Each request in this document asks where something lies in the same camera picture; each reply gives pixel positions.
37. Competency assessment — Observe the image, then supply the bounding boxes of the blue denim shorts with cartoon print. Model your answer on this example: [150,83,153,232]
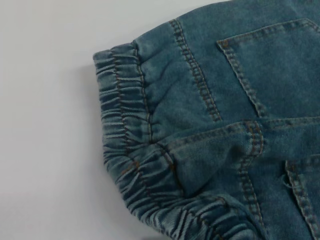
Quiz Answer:
[92,0,320,240]

